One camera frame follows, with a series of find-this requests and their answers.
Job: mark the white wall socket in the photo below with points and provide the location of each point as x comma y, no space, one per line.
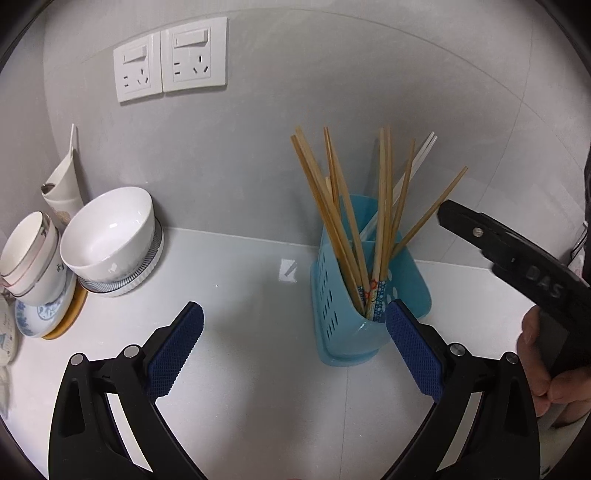
138,69
194,55

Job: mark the person's dark clothing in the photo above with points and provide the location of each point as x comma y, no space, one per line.
587,194

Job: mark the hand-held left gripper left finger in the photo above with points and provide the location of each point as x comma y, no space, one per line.
178,344

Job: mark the white patterned ceramic cup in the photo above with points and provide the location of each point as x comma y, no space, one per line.
7,337

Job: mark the blue plastic utensil holder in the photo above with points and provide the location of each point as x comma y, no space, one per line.
341,332

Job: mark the white ribbed dish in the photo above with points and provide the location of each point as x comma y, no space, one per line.
138,277

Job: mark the small black-print white bowl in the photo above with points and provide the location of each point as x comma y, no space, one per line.
51,281

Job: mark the blue patterned white plate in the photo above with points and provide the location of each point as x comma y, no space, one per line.
41,318

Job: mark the person's right hand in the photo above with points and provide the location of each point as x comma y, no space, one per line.
531,360

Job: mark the group of wooden chopsticks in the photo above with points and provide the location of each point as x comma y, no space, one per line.
385,184

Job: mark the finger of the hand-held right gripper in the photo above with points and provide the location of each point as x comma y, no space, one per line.
480,233

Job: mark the white plastic straw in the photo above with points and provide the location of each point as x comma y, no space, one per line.
422,152

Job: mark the small gold-rimmed white bowl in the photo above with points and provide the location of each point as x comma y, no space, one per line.
27,240

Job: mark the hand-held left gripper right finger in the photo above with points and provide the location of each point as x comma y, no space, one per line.
411,344

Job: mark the large white ceramic bowl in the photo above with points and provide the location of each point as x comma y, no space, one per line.
111,230

